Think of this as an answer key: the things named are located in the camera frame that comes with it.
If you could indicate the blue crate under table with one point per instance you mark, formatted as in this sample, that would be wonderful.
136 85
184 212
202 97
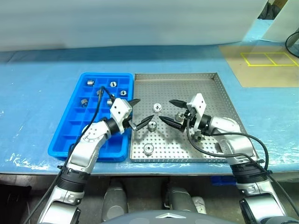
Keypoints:
222 180

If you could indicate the dark grey robot torso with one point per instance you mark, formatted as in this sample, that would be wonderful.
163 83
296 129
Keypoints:
168 218

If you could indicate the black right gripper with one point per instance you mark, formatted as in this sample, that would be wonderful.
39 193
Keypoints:
189 119

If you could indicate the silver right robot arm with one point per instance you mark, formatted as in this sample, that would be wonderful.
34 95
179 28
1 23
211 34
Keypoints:
236 140

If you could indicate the tan mat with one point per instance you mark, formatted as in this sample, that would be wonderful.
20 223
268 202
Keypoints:
261 74

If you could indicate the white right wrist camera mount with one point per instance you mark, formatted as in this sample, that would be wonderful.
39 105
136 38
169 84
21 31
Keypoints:
198 102

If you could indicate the silver metal ring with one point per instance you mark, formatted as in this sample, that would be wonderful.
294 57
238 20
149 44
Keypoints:
157 107

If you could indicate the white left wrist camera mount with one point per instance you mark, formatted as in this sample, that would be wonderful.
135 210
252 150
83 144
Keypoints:
119 108

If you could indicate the blue compartment tray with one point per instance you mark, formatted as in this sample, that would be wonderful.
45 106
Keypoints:
70 130

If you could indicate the grey rounded robot leg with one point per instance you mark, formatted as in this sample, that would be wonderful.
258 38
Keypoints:
182 198
115 200

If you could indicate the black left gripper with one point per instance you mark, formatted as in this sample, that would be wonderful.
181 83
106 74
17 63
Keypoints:
128 121

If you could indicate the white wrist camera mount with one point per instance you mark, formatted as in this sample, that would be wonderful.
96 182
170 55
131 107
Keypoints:
119 108
198 102

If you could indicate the yellow tape rectangle marking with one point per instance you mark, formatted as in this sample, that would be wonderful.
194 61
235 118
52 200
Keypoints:
245 58

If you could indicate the white leaning panel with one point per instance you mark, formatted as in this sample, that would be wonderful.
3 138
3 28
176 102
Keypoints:
278 25

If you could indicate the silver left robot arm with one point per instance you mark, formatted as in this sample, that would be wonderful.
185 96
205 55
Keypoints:
84 151

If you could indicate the perforated metal tray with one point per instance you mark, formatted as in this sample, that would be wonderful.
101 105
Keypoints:
172 149

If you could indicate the white rounded object under table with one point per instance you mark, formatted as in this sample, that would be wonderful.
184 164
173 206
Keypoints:
199 204

